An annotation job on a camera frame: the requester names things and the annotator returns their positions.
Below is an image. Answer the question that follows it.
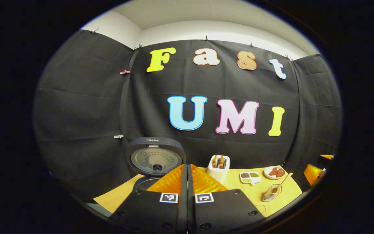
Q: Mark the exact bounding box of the wooden spoon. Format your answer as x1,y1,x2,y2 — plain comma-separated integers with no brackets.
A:
271,173,293,194

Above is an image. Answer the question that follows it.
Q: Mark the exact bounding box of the white round plate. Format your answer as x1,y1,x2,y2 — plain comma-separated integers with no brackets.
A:
264,166,286,180

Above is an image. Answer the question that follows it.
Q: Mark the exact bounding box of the white toaster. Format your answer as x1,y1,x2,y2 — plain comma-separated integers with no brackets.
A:
207,155,230,185

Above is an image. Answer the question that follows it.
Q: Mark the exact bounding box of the dark grey rice cooker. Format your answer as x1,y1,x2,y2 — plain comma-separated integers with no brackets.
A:
125,136,187,193

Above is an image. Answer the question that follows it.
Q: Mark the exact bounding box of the white divided dish of grains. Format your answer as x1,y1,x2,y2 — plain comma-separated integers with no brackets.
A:
240,172,261,186

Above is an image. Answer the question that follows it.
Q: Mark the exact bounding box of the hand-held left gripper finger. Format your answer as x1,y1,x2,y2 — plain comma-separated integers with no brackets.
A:
109,163,188,234
187,163,266,234

